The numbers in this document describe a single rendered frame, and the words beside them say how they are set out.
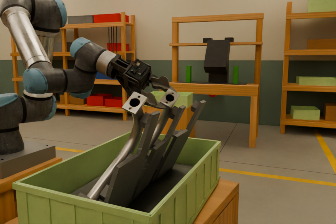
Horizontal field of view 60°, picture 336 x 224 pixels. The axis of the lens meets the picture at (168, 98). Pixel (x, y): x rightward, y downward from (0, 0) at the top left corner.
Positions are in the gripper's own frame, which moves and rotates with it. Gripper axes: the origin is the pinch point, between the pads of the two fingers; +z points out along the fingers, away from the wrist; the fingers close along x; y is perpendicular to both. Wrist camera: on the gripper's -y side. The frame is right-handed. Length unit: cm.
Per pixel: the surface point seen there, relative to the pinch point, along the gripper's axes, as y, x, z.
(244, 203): -191, 52, 64
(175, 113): -3.5, -1.0, 3.4
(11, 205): -40, -49, -35
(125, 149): 1.0, -20.2, -1.4
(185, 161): -41.8, 1.4, 10.8
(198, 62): -388, 329, -95
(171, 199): 3.7, -25.5, 15.9
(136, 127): 4.7, -14.6, -1.7
